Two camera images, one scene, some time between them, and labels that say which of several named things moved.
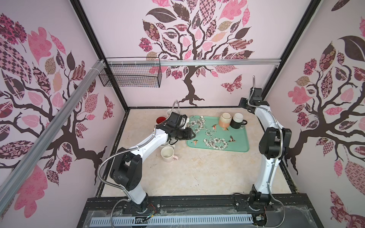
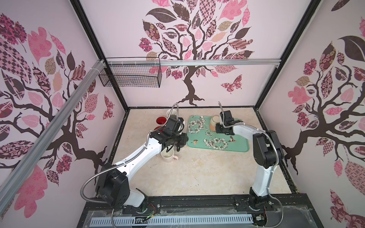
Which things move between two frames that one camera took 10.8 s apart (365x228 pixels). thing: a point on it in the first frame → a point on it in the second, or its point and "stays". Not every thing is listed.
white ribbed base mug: (168, 112) stays
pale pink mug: (167, 154) stays
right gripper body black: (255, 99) → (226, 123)
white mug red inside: (160, 119) stays
